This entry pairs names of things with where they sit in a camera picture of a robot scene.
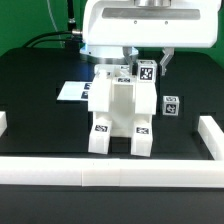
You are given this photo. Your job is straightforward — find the black cables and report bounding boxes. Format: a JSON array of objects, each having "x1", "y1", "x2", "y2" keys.
[{"x1": 21, "y1": 0, "x2": 86, "y2": 49}]

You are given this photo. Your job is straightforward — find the white chair backrest frame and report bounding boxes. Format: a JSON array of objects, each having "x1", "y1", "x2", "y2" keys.
[{"x1": 87, "y1": 63, "x2": 159, "y2": 138}]

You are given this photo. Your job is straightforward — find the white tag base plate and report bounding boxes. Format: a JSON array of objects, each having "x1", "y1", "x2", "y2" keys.
[{"x1": 57, "y1": 81, "x2": 91, "y2": 101}]

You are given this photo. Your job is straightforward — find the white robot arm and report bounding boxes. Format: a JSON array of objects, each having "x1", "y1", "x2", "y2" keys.
[{"x1": 80, "y1": 0, "x2": 223, "y2": 72}]

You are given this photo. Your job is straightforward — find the white front rail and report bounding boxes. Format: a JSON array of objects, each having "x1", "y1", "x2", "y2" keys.
[{"x1": 0, "y1": 156, "x2": 224, "y2": 188}]

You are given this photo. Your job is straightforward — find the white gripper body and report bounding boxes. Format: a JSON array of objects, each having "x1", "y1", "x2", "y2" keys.
[{"x1": 83, "y1": 0, "x2": 222, "y2": 48}]

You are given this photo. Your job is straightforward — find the white chair seat part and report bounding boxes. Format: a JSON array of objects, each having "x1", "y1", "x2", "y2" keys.
[{"x1": 111, "y1": 84, "x2": 134, "y2": 137}]

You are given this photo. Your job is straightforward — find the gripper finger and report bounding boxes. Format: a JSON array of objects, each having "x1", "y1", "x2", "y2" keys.
[
  {"x1": 122, "y1": 47, "x2": 139, "y2": 75},
  {"x1": 160, "y1": 47, "x2": 174, "y2": 76}
]

